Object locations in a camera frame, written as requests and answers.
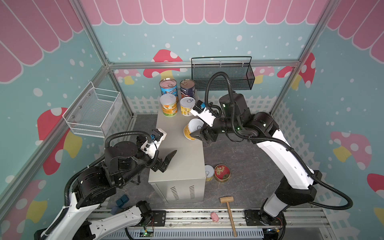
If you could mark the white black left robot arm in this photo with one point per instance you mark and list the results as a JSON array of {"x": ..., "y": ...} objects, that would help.
[{"x": 126, "y": 155}]

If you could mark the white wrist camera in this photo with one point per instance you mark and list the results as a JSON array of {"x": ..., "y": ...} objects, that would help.
[
  {"x": 150, "y": 147},
  {"x": 200, "y": 110}
]

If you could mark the grey metal cabinet counter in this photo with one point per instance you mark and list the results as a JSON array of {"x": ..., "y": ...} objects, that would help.
[{"x": 185, "y": 178}]

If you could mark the pink eraser blob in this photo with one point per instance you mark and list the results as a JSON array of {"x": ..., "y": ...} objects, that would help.
[{"x": 215, "y": 218}]

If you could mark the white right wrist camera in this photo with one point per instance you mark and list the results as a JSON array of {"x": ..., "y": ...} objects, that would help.
[{"x": 200, "y": 110}]

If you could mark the dark chopped tomatoes can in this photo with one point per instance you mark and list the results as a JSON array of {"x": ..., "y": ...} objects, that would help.
[{"x": 187, "y": 88}]

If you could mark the white wire mesh basket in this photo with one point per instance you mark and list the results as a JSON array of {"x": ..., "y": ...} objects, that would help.
[{"x": 93, "y": 112}]

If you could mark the blue chicken noodle soup can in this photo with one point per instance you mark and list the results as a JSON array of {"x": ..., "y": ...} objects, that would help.
[{"x": 169, "y": 86}]

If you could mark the white lid small can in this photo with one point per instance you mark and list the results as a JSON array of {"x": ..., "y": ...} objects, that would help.
[{"x": 187, "y": 104}]

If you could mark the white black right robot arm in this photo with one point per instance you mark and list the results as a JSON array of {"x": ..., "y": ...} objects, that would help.
[{"x": 233, "y": 116}]

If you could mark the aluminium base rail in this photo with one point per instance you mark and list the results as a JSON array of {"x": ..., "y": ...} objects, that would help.
[{"x": 196, "y": 224}]

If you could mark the black wire mesh basket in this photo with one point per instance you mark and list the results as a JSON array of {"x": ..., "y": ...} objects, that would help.
[{"x": 238, "y": 69}]

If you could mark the wooden mallet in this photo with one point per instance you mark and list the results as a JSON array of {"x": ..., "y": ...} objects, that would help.
[{"x": 227, "y": 201}]

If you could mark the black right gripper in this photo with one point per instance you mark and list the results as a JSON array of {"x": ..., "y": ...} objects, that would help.
[{"x": 206, "y": 135}]

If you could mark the yellow can silver lid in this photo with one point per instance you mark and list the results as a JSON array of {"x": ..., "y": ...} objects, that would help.
[{"x": 192, "y": 126}]

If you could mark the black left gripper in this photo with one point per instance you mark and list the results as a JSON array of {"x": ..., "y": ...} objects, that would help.
[{"x": 163, "y": 167}]

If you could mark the red lid flat tin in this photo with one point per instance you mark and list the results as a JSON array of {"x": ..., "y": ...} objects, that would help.
[{"x": 222, "y": 173}]

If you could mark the green yellow white lid can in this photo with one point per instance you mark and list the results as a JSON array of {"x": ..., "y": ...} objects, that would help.
[{"x": 169, "y": 105}]

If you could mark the teal small block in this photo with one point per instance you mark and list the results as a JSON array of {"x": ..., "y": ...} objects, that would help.
[{"x": 122, "y": 201}]

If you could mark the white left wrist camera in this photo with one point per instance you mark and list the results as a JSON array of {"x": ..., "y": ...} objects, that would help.
[{"x": 150, "y": 147}]

